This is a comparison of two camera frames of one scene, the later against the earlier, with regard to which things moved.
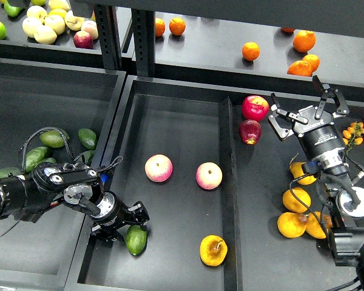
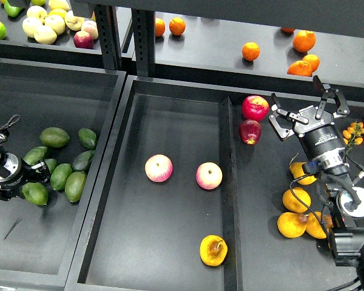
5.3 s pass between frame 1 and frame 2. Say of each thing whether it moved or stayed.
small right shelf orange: stayed
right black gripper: stayed
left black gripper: moved
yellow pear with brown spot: stayed
